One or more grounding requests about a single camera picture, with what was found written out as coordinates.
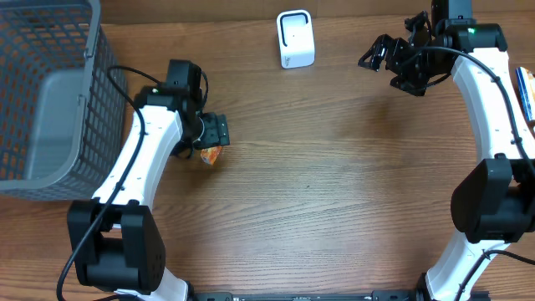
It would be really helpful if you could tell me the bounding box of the white barcode scanner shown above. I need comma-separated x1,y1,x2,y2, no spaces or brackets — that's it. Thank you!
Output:
276,9,315,69

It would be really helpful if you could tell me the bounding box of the white orange snack bag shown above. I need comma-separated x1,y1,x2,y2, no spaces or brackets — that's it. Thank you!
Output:
516,67,534,122

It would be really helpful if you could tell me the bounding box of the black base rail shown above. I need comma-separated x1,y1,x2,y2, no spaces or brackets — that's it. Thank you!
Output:
188,289,428,301

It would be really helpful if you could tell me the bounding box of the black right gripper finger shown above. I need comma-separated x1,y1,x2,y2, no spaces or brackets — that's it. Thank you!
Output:
405,11,431,46
358,34,393,72

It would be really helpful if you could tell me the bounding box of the small orange candy pack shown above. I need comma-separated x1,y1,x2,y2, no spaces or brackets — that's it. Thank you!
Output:
201,146,223,166

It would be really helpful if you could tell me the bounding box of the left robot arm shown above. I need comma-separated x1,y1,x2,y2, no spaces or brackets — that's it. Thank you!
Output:
56,59,231,300

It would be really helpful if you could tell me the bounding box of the grey plastic mesh basket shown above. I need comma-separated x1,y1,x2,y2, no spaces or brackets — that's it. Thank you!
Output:
1,0,127,201

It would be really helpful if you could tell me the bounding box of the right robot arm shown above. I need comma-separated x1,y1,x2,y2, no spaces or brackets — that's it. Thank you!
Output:
359,1,534,300

